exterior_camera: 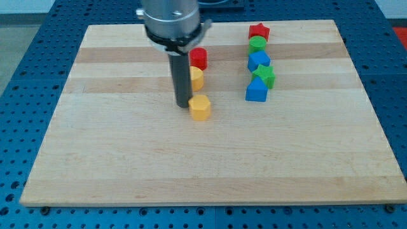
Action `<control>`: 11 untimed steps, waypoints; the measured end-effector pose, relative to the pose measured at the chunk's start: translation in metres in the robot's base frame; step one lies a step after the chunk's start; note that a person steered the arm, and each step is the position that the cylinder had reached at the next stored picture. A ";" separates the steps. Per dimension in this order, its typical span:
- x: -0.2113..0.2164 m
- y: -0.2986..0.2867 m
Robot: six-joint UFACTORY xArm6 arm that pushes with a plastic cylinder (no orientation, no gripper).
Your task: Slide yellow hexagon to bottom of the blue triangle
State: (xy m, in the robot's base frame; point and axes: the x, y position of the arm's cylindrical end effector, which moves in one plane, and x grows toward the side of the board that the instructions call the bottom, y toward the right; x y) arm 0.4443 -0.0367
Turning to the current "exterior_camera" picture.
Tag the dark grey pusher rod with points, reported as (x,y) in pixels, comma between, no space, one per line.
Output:
(180,71)

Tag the yellow hexagon block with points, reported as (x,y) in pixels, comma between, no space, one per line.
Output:
(199,107)

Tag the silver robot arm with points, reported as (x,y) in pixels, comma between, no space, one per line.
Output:
(175,27)

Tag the blue triangle block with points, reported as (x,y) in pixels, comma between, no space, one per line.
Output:
(256,91)

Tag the red cylinder block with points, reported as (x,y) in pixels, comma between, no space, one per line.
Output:
(198,58)

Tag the yellow cylinder block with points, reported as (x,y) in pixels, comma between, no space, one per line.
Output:
(197,78)

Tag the green cylinder block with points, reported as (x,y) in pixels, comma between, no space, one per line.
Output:
(256,44)

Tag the blue cube block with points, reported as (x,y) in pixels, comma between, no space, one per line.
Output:
(258,58)

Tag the red star block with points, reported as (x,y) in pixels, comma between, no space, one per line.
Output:
(259,30)

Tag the green star block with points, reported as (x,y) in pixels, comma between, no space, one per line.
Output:
(266,74)

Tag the wooden board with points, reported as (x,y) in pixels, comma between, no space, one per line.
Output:
(118,138)

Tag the black cable clamp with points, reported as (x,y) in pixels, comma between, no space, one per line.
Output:
(182,45)

